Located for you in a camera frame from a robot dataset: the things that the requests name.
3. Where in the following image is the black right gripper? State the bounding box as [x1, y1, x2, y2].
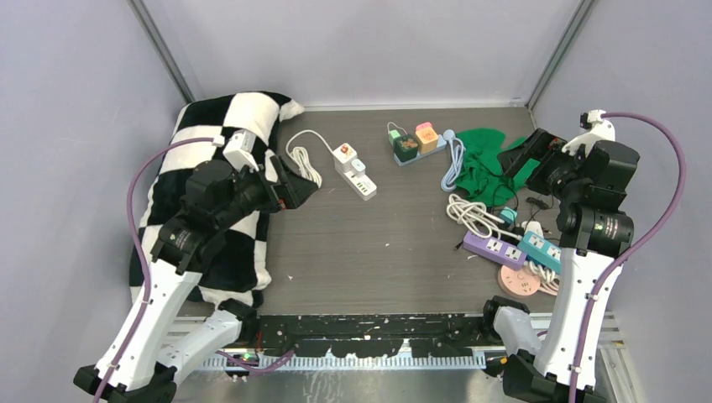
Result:
[499, 127, 591, 202]

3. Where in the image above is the white tiger cube socket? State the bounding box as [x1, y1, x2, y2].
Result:
[332, 143, 358, 167]

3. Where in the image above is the white power strip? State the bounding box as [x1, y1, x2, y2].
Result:
[337, 165, 377, 201]

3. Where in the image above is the white charger plug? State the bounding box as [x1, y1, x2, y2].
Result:
[351, 159, 365, 176]

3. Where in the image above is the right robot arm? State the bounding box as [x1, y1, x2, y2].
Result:
[479, 129, 640, 402]

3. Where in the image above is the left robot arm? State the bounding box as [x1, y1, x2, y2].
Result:
[74, 155, 318, 402]

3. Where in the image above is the light green small plug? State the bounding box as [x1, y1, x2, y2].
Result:
[388, 130, 401, 144]

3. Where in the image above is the pink round socket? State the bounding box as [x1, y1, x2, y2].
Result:
[497, 265, 541, 298]

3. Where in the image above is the pink small plug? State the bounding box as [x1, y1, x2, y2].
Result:
[415, 122, 432, 131]

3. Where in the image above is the green cloth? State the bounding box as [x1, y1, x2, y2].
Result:
[455, 128, 539, 207]

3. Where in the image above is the teal power strip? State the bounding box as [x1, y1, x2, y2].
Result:
[517, 231, 561, 274]

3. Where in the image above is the black white checkered pillow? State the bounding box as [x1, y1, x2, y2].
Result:
[129, 92, 316, 309]

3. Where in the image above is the purple power strip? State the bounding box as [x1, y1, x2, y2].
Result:
[463, 232, 527, 270]

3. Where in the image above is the light blue power strip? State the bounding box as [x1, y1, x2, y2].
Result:
[393, 134, 447, 166]

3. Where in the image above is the dark green cube adapter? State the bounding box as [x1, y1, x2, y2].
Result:
[393, 134, 419, 163]

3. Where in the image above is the orange cube adapter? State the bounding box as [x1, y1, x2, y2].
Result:
[415, 128, 437, 154]

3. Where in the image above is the white coiled power cable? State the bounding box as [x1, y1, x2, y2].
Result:
[285, 129, 337, 189]

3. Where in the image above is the white cable bundle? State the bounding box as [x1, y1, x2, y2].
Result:
[446, 193, 524, 241]

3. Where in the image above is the light blue coiled cable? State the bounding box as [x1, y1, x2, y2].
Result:
[440, 128, 466, 194]

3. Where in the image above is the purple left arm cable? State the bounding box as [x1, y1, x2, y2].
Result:
[92, 136, 225, 403]

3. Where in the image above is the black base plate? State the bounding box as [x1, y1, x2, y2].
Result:
[234, 313, 502, 359]

